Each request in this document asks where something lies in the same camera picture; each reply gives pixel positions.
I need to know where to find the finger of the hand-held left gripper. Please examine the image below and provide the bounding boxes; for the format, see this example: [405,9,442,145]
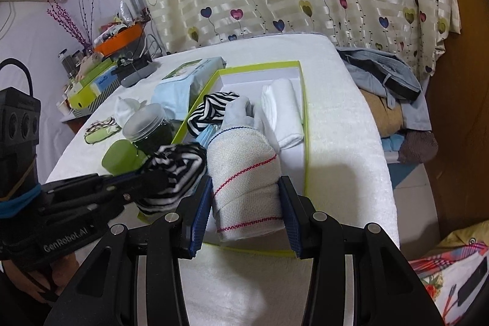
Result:
[41,169,169,197]
[41,192,154,224]

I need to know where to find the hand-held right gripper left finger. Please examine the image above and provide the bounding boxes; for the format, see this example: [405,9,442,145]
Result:
[50,175,215,326]

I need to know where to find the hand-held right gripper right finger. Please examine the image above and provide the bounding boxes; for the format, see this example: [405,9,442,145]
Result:
[278,175,446,326]

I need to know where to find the black white striped sock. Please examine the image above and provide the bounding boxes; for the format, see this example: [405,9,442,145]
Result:
[186,91,239,137]
[135,143,209,216]

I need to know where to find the white elastic bandage roll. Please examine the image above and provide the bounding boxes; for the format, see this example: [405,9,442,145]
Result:
[206,127,285,243]

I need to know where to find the white towel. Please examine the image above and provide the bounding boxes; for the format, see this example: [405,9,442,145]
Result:
[261,79,304,149]

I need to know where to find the grey sock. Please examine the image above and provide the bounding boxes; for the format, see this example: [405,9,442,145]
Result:
[223,96,268,132]

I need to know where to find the person's left hand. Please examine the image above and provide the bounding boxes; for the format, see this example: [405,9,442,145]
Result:
[8,253,83,306]

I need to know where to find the green plastic jar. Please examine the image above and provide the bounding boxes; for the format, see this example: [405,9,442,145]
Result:
[101,140,153,174]

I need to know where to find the clear jar with dark contents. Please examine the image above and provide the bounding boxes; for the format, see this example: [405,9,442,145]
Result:
[122,104,176,155]

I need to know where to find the striped cardboard tray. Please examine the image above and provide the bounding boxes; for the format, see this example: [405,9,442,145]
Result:
[72,85,123,118]

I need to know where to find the blue face masks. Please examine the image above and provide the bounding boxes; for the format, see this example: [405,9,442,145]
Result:
[197,123,226,147]

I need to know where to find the lime green file box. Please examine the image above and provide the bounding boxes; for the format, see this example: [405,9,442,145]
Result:
[69,79,123,111]

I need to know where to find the dark glass jar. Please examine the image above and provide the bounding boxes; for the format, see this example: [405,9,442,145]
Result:
[57,49,77,76]

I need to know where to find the blue white sponge pack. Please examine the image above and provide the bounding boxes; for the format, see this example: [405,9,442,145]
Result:
[94,76,115,92]

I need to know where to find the pale green carton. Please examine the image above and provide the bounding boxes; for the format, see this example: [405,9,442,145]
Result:
[74,60,115,86]

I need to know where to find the light blue wet wipes pack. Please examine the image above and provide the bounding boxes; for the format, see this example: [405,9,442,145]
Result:
[151,57,227,120]

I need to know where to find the dried flower branches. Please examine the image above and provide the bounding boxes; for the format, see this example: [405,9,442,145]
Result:
[46,0,100,48]

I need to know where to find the orange tray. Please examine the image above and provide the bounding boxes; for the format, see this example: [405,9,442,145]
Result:
[94,24,145,57]

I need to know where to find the tan garment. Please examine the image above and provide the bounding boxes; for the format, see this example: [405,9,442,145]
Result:
[361,89,406,137]

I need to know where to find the brown knit sock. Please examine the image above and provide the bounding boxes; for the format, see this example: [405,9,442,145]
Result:
[397,131,439,163]

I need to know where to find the colourful floral bag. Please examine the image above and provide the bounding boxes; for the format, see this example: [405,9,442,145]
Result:
[407,229,489,326]

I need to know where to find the grey blue garment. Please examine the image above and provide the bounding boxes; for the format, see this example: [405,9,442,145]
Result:
[336,45,432,132]

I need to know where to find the wooden wardrobe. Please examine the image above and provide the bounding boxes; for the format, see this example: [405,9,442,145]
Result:
[424,0,489,235]

